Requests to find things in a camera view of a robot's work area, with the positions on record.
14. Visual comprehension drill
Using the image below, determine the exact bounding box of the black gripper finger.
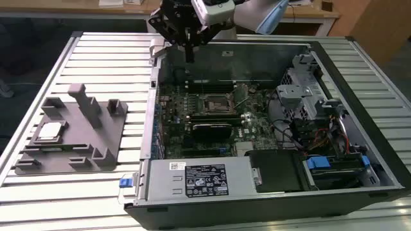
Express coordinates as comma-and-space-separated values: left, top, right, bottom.
148, 9, 191, 63
190, 24, 223, 63

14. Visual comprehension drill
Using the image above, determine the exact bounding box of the silver CPU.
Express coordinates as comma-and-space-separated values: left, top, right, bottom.
36, 122, 66, 140

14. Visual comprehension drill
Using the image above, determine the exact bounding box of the CPU socket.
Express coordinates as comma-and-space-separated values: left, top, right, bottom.
202, 93, 238, 114

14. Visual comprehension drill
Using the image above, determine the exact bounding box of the silver case latch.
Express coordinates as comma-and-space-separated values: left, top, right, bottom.
150, 38, 168, 65

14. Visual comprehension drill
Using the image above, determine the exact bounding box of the wooden desk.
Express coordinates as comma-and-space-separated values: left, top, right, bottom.
0, 0, 342, 37

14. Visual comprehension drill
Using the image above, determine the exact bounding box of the metal disk bay cage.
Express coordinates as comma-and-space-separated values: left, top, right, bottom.
275, 54, 327, 121

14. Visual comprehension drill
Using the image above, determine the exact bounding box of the black graphics card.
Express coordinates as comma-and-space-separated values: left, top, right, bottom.
191, 123, 232, 142

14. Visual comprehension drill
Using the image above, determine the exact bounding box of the green motherboard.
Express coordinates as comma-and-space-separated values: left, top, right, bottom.
156, 80, 280, 160

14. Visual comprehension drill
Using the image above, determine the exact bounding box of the small silver heat sink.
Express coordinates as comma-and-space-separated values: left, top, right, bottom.
236, 141, 255, 156

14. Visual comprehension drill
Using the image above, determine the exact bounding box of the black expansion slot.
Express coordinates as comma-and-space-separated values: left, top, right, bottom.
182, 148, 224, 156

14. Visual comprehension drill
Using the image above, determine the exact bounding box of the wooden cabinet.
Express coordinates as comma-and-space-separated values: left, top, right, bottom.
327, 0, 411, 69

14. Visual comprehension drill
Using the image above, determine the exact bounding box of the grey stand foot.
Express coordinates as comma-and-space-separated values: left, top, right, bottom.
0, 79, 16, 98

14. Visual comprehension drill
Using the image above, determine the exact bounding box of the grey parts rack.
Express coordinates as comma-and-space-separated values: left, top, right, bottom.
15, 83, 130, 176

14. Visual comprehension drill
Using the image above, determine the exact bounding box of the green RAM stick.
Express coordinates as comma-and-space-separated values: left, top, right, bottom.
24, 143, 88, 149

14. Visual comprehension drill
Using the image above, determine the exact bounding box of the silver power supply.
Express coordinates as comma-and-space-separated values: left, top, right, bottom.
138, 157, 262, 201

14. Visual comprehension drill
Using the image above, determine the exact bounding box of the hard disk in blue carrier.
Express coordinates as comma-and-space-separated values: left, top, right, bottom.
303, 155, 372, 191

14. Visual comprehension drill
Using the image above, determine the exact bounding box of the black PC case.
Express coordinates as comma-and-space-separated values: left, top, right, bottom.
123, 38, 411, 231

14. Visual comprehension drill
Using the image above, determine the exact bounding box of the white black-faced wrist camera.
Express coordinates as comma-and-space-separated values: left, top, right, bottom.
191, 0, 238, 26

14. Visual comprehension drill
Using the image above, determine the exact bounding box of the yellow wire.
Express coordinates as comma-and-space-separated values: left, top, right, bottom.
307, 141, 331, 150

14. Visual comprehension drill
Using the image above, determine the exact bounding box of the red wire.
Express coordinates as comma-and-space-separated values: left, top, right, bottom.
340, 132, 352, 154

